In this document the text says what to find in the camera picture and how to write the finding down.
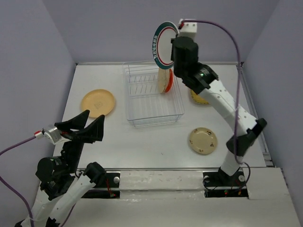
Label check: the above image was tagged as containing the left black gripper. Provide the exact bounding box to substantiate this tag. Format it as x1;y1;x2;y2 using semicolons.
56;108;107;172

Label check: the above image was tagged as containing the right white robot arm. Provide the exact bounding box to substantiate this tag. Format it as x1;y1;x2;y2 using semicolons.
171;36;267;185

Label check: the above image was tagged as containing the small cream plate with flowers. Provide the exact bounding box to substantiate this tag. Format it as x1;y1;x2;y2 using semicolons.
188;127;218;155

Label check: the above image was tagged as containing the yellow green bamboo-pattern plate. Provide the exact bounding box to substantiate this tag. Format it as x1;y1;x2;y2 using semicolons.
189;89;210;105

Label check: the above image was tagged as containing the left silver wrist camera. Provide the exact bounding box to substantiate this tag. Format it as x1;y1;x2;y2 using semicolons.
42;126;63;145

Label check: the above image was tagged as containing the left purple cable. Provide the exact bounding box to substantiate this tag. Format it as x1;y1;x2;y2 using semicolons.
0;130;76;227

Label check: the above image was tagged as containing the white wire dish rack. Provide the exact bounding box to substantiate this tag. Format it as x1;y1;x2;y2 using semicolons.
123;61;185;127

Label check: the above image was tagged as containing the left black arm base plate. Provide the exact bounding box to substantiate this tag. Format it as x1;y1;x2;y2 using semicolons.
82;171;120;199

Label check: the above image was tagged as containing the purple cable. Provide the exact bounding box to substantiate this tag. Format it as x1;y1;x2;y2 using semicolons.
182;19;251;197
0;130;76;227

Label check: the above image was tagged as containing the white plate with green rim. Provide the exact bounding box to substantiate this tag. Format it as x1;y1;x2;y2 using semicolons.
151;21;179;70

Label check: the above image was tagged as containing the cream plate with leaf pattern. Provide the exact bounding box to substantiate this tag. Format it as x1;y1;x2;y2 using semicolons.
158;68;169;94

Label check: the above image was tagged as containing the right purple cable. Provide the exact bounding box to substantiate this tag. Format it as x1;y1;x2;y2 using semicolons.
182;19;251;197

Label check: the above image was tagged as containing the plain yellow round plate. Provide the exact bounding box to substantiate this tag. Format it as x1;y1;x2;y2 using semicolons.
80;89;116;118

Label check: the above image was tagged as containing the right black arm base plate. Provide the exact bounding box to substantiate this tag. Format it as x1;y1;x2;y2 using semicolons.
203;171;249;198

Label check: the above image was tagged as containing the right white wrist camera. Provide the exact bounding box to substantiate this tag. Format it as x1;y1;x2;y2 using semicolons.
178;19;197;40

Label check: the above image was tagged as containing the orange round plate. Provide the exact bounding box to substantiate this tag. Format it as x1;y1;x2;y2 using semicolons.
163;69;174;93

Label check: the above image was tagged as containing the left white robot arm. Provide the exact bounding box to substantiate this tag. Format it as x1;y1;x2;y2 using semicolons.
15;110;106;227

